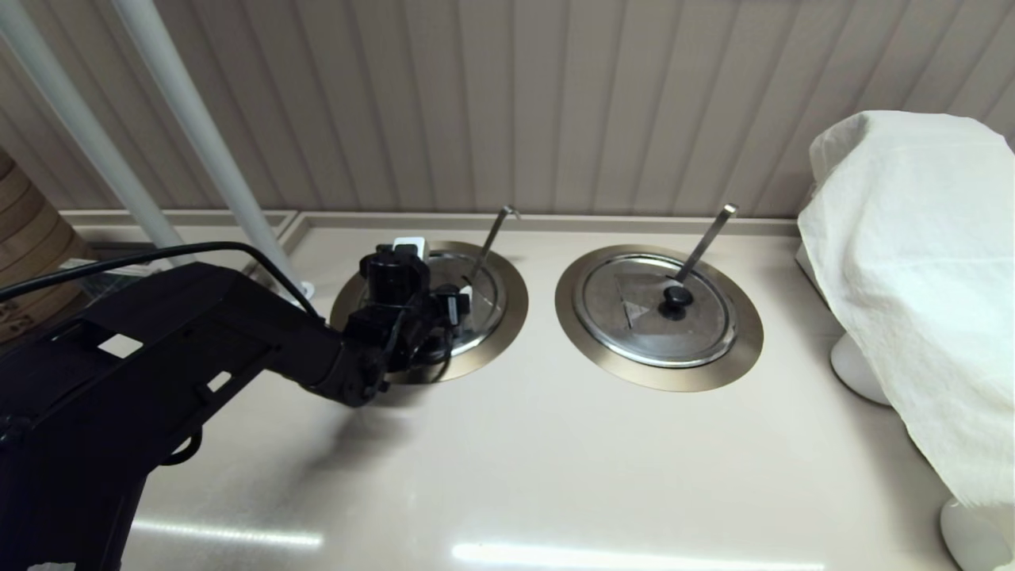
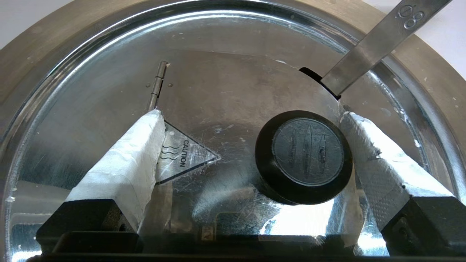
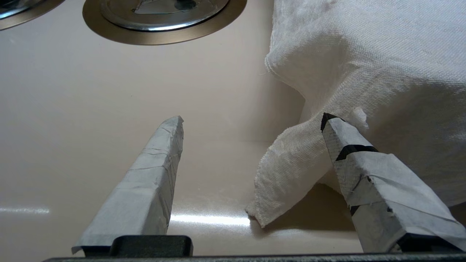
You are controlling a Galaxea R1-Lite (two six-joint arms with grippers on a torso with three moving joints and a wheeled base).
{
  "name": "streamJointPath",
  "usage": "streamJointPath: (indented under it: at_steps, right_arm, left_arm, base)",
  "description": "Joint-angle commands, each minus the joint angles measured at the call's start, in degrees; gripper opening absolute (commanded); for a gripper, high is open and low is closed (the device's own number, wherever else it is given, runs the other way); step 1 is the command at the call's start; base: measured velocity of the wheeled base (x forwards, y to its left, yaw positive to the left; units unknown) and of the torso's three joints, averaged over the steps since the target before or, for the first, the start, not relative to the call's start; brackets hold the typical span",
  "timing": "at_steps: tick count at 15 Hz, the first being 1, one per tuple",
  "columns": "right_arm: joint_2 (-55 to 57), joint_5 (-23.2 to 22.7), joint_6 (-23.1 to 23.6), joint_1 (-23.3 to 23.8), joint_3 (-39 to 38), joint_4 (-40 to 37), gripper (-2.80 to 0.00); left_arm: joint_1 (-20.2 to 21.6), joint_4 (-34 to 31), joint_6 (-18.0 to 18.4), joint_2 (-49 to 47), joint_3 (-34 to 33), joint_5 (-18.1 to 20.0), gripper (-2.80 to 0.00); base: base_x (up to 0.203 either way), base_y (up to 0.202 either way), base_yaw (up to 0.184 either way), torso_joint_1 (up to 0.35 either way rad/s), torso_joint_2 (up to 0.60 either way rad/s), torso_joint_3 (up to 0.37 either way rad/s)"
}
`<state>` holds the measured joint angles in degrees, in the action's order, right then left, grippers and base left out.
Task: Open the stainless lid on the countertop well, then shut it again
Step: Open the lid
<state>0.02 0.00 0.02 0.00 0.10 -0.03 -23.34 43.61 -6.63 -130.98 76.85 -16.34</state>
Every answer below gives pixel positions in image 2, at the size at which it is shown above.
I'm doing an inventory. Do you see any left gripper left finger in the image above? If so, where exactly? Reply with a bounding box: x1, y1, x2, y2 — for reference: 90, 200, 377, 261
36, 108, 166, 254

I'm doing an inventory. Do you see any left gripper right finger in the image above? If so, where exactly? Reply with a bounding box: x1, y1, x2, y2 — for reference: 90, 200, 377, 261
340, 111, 466, 257

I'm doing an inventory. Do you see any steel ladle hooked handle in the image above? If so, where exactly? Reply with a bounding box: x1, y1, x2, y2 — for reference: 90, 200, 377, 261
320, 0, 452, 97

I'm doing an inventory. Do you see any steel hinged pot lid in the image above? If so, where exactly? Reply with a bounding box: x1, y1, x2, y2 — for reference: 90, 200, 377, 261
0, 0, 466, 262

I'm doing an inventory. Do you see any bronze round counter ring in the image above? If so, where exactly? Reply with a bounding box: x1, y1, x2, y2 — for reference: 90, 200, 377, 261
0, 0, 466, 204

